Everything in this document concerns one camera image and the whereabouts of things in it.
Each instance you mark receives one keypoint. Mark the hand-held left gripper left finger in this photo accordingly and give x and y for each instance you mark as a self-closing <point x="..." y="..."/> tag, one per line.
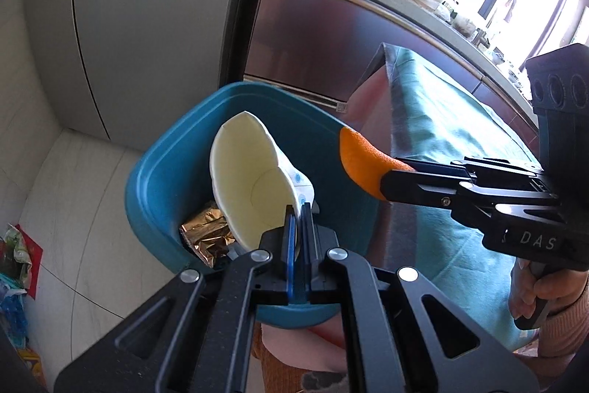
<point x="290" y="264"/>

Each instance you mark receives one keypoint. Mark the orange peel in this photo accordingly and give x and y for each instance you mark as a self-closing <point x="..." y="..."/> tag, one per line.
<point x="359" y="158"/>

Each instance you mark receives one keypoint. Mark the small gold foil wrapper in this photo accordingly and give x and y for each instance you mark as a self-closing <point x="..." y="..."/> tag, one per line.
<point x="207" y="236"/>

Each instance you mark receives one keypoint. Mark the person's right hand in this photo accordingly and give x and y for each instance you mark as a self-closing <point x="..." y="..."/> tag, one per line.
<point x="561" y="289"/>

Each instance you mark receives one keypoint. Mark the grey refrigerator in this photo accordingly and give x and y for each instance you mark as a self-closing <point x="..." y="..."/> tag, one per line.
<point x="147" y="20"/>

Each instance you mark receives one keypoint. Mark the crushed white paper cup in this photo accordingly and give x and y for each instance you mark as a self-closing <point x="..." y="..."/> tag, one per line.
<point x="244" y="172"/>

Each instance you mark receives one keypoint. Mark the pile of plastic bags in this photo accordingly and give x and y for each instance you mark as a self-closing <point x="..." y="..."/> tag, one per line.
<point x="14" y="273"/>

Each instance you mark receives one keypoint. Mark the stainless steel kitchen cabinet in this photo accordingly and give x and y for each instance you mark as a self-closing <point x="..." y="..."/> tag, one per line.
<point x="313" y="34"/>

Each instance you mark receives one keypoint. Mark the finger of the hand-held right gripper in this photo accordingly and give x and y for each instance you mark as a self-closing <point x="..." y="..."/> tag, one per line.
<point x="418" y="190"/>
<point x="441" y="167"/>

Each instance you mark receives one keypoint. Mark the teal plastic bin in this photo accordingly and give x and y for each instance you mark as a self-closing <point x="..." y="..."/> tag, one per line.
<point x="175" y="172"/>

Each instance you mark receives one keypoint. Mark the jars and bottles on counter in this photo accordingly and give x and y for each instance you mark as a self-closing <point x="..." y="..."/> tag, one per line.
<point x="460" y="18"/>

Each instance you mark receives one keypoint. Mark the person's right forearm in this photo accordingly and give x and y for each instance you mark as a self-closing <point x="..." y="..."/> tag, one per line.
<point x="566" y="328"/>

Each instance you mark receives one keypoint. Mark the teal tablecloth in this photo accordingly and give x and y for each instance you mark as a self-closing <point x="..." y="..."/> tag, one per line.
<point x="451" y="130"/>

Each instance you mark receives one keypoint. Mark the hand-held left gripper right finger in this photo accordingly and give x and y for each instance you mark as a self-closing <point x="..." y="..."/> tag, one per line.
<point x="313" y="245"/>

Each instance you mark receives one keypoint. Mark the person's leg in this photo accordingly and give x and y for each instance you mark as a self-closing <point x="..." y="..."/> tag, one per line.
<point x="294" y="351"/>

